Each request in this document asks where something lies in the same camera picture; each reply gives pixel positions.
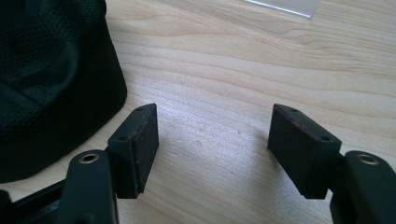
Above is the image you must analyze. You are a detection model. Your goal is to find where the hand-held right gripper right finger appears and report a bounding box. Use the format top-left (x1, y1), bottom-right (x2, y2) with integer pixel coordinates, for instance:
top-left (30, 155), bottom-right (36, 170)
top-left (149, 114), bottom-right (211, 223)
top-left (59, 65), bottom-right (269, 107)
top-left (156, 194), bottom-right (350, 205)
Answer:
top-left (267, 104), bottom-right (396, 224)

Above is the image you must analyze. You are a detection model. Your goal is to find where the black mesh cap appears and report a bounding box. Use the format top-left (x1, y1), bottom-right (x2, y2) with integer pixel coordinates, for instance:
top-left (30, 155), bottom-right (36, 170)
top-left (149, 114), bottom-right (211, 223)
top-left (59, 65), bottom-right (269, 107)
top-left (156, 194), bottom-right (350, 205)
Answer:
top-left (0, 0), bottom-right (128, 184)

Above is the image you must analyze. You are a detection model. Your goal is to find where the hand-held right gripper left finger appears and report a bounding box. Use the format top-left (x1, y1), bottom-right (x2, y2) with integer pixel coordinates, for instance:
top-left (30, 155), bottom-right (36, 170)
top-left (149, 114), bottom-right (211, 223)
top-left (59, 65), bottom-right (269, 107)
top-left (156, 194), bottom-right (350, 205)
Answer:
top-left (57, 103), bottom-right (160, 224)

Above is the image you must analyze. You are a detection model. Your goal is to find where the clear plastic sheet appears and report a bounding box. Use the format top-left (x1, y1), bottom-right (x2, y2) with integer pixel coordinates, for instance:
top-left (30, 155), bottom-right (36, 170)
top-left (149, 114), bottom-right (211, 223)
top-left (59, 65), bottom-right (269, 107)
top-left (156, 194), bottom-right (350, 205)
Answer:
top-left (243, 0), bottom-right (321, 19)

